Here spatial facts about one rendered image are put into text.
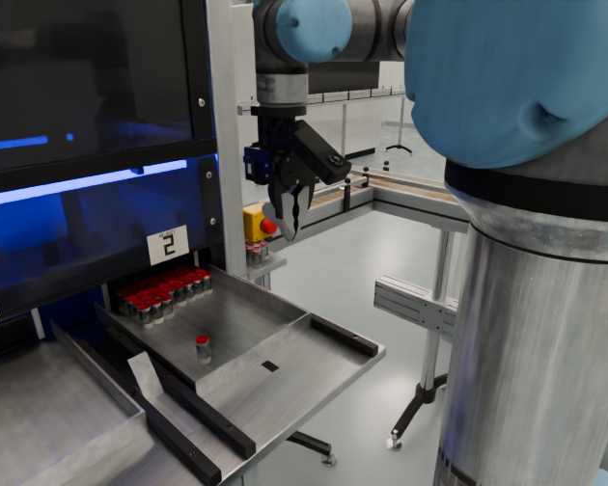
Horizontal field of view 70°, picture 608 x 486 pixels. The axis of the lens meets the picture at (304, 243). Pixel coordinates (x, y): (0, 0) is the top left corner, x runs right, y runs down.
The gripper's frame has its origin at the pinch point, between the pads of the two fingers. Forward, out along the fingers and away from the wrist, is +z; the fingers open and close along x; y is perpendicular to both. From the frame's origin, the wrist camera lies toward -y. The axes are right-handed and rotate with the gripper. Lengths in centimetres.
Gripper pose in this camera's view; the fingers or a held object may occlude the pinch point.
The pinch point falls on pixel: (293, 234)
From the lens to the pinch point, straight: 70.6
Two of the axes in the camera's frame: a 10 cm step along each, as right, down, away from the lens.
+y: -7.4, -2.6, 6.2
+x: -6.8, 2.9, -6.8
